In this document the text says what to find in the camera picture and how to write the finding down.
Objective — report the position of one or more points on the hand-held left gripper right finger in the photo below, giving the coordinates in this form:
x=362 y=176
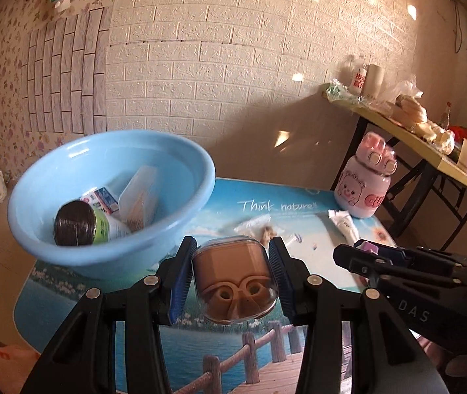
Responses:
x=283 y=283

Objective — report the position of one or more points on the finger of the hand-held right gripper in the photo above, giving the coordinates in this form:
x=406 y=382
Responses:
x=430 y=255
x=364 y=264

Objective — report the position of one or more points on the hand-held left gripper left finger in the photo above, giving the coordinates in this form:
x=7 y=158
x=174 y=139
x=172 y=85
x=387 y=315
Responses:
x=180 y=283

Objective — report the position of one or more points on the small purple pink trinket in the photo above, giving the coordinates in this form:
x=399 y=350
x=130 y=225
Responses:
x=367 y=247

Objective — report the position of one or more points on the clear box of toothpicks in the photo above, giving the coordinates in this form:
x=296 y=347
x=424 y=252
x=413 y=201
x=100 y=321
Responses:
x=139 y=201

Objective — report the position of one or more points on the light blue plastic basin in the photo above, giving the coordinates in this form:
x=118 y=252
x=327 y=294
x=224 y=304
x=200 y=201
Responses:
x=176 y=180

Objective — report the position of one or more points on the white box with red-blue label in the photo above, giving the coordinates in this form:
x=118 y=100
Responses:
x=102 y=199

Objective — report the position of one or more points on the green and white canister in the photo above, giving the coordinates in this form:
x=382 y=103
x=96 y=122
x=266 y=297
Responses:
x=77 y=223

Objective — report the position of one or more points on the long white toothbrush packet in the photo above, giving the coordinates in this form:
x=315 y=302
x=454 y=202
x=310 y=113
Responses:
x=345 y=225

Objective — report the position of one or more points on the clear snack packet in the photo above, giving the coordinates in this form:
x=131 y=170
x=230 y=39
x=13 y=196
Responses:
x=254 y=227

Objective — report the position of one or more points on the pink bear water bottle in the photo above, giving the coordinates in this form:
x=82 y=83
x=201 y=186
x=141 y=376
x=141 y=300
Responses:
x=364 y=184

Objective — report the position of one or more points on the small white box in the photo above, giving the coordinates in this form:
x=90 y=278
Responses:
x=464 y=152

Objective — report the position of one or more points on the yellow folding side table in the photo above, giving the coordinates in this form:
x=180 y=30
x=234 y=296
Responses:
x=422 y=143

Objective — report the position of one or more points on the bag of white buns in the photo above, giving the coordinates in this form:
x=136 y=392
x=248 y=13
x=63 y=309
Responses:
x=439 y=133

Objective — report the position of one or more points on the thin sauce bottle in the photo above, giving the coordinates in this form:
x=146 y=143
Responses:
x=447 y=115

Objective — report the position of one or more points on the bag of flat bread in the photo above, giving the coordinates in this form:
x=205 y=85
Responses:
x=410 y=106

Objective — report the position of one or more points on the green printed plastic bag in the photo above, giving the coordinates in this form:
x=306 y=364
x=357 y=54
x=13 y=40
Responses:
x=337 y=91

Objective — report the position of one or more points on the white bottle with red label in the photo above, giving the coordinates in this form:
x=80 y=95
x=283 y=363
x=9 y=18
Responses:
x=359 y=80

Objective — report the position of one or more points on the orange pink cloth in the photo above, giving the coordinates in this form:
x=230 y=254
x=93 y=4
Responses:
x=9 y=367

